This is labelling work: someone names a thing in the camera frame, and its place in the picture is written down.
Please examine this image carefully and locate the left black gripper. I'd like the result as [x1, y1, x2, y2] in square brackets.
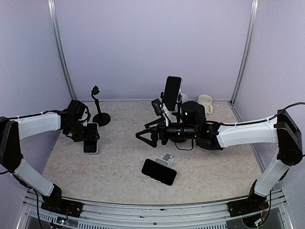
[65, 120, 99, 142]

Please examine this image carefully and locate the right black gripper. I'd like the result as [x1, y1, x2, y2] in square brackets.
[135, 116, 198, 147]

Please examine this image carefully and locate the black round-base phone stand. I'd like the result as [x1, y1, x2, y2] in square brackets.
[91, 85, 111, 127]

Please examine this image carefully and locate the tall black phone stand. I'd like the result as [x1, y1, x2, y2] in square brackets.
[160, 92, 186, 145]

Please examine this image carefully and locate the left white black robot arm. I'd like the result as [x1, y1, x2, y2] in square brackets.
[0, 100, 100, 212]

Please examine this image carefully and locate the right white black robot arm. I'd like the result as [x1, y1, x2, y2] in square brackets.
[135, 99, 304, 212]

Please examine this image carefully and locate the grey folding phone stand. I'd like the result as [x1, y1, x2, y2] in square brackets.
[154, 153, 174, 167]

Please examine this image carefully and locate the blue phone on grey stand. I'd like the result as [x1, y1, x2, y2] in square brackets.
[142, 159, 177, 186]

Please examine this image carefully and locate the black phone lying flat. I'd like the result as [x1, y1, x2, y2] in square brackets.
[195, 138, 223, 150]

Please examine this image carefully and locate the light blue cup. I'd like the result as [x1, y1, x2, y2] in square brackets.
[180, 93, 188, 103]

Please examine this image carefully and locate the cream ceramic mug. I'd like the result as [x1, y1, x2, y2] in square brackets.
[197, 94, 214, 115]

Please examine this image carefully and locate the left black camera cable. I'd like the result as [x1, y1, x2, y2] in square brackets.
[81, 106, 92, 122]

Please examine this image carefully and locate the black camera cable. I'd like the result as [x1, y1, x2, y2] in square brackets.
[175, 140, 194, 151]
[81, 106, 92, 122]

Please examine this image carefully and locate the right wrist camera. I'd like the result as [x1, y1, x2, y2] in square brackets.
[151, 99, 171, 126]

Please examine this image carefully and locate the right black camera cable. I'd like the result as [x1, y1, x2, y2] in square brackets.
[175, 140, 194, 151]

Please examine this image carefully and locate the front aluminium rail base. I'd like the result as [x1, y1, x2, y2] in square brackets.
[16, 188, 294, 229]

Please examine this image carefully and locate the left aluminium frame post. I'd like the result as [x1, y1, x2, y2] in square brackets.
[48, 0, 77, 100]

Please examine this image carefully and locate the aluminium frame post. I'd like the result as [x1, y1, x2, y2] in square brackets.
[230, 0, 259, 105]
[48, 0, 77, 100]

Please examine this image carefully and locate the right aluminium frame post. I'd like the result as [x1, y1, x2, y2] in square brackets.
[230, 0, 259, 105]

